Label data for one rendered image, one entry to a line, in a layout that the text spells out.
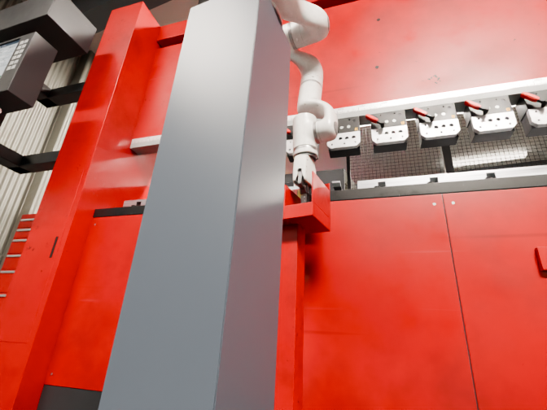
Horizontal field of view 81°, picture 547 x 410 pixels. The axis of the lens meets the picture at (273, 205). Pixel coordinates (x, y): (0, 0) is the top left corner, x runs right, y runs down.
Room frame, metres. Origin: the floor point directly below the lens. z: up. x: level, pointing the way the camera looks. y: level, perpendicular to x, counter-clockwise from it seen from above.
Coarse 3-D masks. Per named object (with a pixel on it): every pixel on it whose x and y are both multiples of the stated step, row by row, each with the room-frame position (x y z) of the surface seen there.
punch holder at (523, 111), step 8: (544, 96) 0.99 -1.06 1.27; (520, 104) 1.04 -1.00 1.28; (528, 104) 1.00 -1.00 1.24; (536, 104) 1.00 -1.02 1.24; (520, 112) 1.06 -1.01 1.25; (528, 112) 1.01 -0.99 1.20; (536, 112) 1.00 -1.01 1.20; (544, 112) 0.99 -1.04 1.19; (520, 120) 1.08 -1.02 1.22; (528, 120) 1.03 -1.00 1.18; (536, 120) 1.00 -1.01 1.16; (544, 120) 0.99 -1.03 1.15; (528, 128) 1.04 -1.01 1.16; (536, 128) 1.02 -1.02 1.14; (544, 128) 1.02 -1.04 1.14; (528, 136) 1.07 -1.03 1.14; (536, 136) 1.07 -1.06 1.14
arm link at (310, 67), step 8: (288, 24) 0.86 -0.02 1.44; (288, 32) 0.87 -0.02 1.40; (288, 40) 0.89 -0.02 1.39; (296, 48) 0.93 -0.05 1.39; (296, 56) 0.94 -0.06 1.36; (304, 56) 0.94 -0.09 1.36; (312, 56) 0.95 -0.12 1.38; (296, 64) 0.97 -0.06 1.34; (304, 64) 0.95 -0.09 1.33; (312, 64) 0.95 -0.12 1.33; (320, 64) 0.97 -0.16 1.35; (304, 72) 0.97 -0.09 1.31; (312, 72) 0.96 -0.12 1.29; (320, 72) 0.97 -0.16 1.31; (304, 80) 0.96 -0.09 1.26; (320, 80) 0.96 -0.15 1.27
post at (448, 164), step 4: (440, 148) 1.80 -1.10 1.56; (444, 148) 1.77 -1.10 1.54; (448, 148) 1.77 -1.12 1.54; (440, 152) 1.82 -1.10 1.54; (444, 152) 1.77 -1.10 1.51; (448, 152) 1.77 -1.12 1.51; (444, 156) 1.77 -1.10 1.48; (448, 156) 1.77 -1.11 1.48; (444, 160) 1.78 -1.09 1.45; (448, 160) 1.77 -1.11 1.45; (452, 160) 1.76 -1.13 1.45; (444, 164) 1.78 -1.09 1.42; (448, 164) 1.77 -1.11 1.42; (452, 164) 1.76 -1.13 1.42; (444, 168) 1.79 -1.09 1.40; (448, 168) 1.77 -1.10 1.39; (452, 168) 1.76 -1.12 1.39; (444, 172) 1.81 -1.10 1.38; (448, 172) 1.77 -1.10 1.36; (452, 172) 1.77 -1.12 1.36
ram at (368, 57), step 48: (384, 0) 1.16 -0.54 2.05; (432, 0) 1.09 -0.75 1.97; (480, 0) 1.02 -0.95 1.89; (528, 0) 0.97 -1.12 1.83; (336, 48) 1.24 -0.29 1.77; (384, 48) 1.17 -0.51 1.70; (432, 48) 1.10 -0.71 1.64; (480, 48) 1.04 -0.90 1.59; (528, 48) 0.99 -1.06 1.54; (144, 96) 1.61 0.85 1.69; (336, 96) 1.24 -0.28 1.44; (384, 96) 1.17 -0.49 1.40; (480, 96) 1.05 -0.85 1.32; (144, 144) 1.59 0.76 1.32
